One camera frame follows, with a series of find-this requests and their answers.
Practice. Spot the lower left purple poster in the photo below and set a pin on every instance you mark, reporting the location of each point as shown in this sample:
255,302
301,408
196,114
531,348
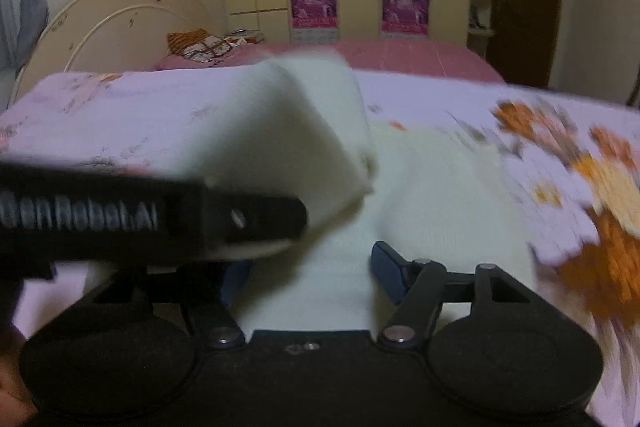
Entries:
308,14

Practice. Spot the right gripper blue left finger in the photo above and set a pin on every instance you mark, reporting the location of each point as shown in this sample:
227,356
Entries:
234,278

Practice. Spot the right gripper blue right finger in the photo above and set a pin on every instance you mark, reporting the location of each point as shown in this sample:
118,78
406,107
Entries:
416,289

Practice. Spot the pink bed cover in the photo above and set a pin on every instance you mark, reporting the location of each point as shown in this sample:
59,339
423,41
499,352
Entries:
404,56

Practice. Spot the lower right purple poster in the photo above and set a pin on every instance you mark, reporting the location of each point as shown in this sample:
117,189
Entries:
407,17

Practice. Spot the cream arched headboard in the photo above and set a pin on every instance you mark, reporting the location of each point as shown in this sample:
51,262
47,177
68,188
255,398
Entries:
109,36

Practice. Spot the purple poster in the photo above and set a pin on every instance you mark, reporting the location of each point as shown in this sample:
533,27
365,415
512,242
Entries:
407,17
308,14

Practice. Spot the lilac floral bed sheet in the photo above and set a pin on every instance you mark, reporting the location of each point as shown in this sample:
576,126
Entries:
571,168

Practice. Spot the orange patterned pillow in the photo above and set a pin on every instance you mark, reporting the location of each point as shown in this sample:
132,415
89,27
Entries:
199,46

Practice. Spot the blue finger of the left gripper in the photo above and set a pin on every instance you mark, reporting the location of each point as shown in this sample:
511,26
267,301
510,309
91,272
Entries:
236,218

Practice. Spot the pale green cloth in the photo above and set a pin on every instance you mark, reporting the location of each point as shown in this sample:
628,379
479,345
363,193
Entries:
296,125

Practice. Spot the left hand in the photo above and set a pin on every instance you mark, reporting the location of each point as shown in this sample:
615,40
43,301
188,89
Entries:
16,407

